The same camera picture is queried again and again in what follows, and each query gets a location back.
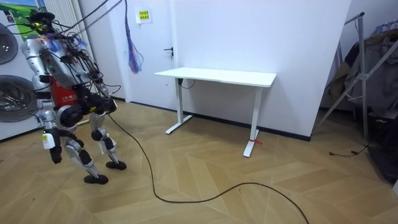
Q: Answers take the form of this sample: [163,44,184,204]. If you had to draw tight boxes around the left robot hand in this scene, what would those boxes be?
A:
[41,128,63,165]

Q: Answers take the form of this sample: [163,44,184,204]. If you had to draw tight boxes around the robot legs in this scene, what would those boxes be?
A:
[55,105,127,185]

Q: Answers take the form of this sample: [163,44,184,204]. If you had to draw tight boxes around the robot body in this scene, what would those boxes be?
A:
[19,9,118,116]

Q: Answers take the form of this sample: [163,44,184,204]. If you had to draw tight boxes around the white washing machine tower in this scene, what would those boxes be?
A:
[0,11,44,141]

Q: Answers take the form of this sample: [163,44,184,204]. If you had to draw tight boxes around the white door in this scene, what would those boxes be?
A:
[106,0,178,110]

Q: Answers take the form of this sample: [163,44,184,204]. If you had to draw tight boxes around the white curtain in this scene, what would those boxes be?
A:
[43,0,93,50]

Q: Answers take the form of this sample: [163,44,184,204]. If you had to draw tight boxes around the yellow paper sign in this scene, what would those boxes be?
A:
[134,6,154,25]

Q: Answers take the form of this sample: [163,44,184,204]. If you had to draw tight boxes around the white desk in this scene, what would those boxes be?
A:
[154,67,277,159]

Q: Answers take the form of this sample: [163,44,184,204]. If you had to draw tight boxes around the grey metal drying rack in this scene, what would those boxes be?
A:
[313,11,398,141]

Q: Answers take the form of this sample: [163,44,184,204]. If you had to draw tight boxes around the dark bag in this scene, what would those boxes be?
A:
[366,114,398,185]

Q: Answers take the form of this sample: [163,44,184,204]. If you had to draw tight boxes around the hanging clothes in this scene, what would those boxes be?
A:
[326,21,398,116]

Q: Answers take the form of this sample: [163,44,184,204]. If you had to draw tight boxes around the long black floor cable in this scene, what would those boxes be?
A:
[106,113,310,224]

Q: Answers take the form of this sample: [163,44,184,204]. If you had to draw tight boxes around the cable bundle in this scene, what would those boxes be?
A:
[51,0,145,75]

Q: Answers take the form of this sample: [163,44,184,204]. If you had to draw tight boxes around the green wall poster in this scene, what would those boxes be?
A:
[0,0,48,42]

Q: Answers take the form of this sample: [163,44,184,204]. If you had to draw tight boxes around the black desk cable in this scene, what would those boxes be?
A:
[177,78,197,90]

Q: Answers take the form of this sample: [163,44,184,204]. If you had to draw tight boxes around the short black floor cable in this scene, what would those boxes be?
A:
[328,144,371,157]

